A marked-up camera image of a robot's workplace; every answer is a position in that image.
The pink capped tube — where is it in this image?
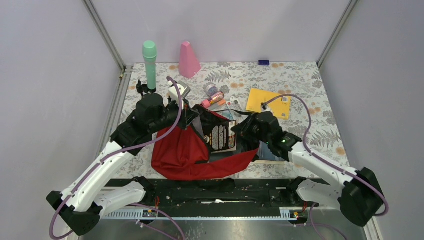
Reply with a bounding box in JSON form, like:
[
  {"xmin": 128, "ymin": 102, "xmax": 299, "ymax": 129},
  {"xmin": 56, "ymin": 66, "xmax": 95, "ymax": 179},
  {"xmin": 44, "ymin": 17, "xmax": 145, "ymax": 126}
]
[{"xmin": 200, "ymin": 91, "xmax": 225, "ymax": 108}]

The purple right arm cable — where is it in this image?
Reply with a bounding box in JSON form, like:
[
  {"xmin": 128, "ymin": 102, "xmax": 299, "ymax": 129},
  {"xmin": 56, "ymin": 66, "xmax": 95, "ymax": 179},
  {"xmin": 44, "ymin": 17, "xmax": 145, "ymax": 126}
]
[{"xmin": 261, "ymin": 94, "xmax": 389, "ymax": 240}]

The black mini tripod stand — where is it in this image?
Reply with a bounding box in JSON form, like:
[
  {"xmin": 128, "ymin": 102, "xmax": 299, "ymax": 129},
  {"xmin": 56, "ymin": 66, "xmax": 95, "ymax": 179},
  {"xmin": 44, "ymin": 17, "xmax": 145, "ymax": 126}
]
[{"xmin": 136, "ymin": 79, "xmax": 157, "ymax": 98}]

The floral table mat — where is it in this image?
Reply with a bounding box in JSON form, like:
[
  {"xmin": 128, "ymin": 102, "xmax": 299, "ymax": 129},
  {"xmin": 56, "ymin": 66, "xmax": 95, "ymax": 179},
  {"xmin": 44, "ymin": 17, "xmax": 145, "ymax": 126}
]
[{"xmin": 113, "ymin": 61, "xmax": 350, "ymax": 179}]

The pink cone block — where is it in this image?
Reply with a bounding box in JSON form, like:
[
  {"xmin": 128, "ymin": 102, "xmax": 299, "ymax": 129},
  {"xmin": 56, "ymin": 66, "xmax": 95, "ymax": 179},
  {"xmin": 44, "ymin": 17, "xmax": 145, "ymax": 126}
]
[{"xmin": 178, "ymin": 41, "xmax": 202, "ymax": 79}]

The small blue block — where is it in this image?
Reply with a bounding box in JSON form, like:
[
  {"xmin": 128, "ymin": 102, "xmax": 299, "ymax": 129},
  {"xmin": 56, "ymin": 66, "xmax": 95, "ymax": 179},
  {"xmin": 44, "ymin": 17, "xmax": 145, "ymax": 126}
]
[{"xmin": 258, "ymin": 60, "xmax": 270, "ymax": 66}]

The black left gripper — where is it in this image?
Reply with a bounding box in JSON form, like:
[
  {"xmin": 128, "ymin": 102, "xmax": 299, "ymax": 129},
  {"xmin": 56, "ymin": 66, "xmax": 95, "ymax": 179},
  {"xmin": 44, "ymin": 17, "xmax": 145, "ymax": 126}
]
[{"xmin": 150, "ymin": 96, "xmax": 200, "ymax": 134}]

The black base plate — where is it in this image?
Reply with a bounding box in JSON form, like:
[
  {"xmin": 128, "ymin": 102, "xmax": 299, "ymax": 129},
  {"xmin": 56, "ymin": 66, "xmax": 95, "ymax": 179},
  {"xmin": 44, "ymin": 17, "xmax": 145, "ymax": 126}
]
[{"xmin": 105, "ymin": 177, "xmax": 335, "ymax": 219}]

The dark blue book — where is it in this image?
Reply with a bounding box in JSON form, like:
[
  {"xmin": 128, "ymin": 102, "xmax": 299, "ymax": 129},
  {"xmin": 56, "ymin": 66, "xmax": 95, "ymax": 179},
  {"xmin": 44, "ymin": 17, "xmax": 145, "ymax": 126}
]
[{"xmin": 253, "ymin": 142, "xmax": 286, "ymax": 165}]

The red backpack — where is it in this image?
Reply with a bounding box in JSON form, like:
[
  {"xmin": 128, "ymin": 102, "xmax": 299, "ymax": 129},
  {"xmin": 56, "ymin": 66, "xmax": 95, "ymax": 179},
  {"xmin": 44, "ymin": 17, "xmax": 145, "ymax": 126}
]
[{"xmin": 151, "ymin": 104, "xmax": 259, "ymax": 181}]

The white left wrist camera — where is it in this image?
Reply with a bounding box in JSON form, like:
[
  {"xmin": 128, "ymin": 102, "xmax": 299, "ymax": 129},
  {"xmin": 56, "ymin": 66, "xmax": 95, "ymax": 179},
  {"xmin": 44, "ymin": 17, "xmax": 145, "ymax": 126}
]
[{"xmin": 168, "ymin": 81, "xmax": 191, "ymax": 102}]

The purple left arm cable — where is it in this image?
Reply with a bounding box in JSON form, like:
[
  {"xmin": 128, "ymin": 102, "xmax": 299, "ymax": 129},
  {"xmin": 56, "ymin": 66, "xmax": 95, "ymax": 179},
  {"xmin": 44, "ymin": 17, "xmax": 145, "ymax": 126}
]
[{"xmin": 48, "ymin": 76, "xmax": 186, "ymax": 240}]

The black paperback book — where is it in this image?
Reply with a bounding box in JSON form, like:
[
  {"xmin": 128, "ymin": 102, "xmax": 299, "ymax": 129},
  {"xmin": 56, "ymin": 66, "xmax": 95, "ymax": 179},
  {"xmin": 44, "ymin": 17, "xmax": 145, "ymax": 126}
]
[{"xmin": 202, "ymin": 120, "xmax": 237, "ymax": 154}]

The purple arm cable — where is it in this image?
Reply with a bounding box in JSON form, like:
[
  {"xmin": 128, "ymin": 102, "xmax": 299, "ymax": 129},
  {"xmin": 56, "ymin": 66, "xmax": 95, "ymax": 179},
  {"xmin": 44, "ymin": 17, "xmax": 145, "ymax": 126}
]
[
  {"xmin": 261, "ymin": 94, "xmax": 389, "ymax": 240},
  {"xmin": 48, "ymin": 76, "xmax": 186, "ymax": 240}
]

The yellow book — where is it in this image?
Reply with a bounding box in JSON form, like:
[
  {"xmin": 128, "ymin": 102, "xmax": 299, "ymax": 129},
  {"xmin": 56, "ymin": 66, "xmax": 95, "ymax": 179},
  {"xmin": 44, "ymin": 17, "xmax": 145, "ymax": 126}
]
[{"xmin": 245, "ymin": 88, "xmax": 292, "ymax": 121}]

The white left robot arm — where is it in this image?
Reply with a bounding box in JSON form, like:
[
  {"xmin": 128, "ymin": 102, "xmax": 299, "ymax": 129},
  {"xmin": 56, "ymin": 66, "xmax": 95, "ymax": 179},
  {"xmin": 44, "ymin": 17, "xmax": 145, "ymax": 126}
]
[{"xmin": 46, "ymin": 93, "xmax": 199, "ymax": 240}]

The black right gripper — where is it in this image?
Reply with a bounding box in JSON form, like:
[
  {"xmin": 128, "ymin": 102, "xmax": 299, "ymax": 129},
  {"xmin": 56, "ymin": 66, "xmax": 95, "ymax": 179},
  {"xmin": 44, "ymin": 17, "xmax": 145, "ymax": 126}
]
[{"xmin": 231, "ymin": 112, "xmax": 272, "ymax": 145}]

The green toy microphone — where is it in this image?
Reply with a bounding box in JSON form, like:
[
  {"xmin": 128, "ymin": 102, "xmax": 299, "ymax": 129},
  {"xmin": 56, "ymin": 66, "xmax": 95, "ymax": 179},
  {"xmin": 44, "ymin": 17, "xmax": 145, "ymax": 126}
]
[{"xmin": 142, "ymin": 40, "xmax": 158, "ymax": 93}]

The clear glitter jar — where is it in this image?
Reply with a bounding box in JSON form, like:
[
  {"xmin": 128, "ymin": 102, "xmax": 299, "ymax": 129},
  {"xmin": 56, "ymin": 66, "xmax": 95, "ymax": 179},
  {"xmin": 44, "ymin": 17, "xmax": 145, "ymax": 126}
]
[{"xmin": 204, "ymin": 83, "xmax": 219, "ymax": 97}]

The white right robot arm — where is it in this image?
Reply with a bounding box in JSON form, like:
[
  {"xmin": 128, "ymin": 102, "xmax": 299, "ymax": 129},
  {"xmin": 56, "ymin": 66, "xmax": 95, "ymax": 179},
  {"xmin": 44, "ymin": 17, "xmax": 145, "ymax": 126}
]
[{"xmin": 232, "ymin": 111, "xmax": 385, "ymax": 227}]

